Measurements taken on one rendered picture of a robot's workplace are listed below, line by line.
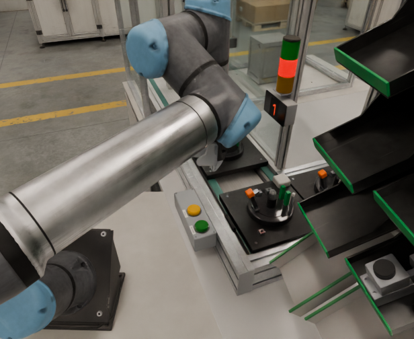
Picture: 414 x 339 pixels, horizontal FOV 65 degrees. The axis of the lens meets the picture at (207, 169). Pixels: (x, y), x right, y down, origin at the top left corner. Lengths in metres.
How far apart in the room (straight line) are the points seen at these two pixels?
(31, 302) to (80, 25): 5.46
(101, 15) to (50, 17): 0.75
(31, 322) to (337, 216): 0.60
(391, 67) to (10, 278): 0.50
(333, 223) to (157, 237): 0.60
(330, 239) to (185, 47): 0.44
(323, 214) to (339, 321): 0.22
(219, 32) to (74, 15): 5.40
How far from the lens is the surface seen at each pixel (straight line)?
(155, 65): 0.48
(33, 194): 0.34
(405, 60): 0.53
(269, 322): 0.94
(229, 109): 0.45
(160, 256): 1.05
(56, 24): 5.95
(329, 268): 0.80
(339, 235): 0.68
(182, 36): 0.50
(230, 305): 0.95
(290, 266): 0.86
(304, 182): 1.15
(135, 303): 0.97
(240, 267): 0.89
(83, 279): 0.85
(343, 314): 0.79
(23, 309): 0.72
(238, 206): 1.03
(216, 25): 0.57
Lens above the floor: 1.69
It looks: 38 degrees down
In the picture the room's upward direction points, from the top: straight up
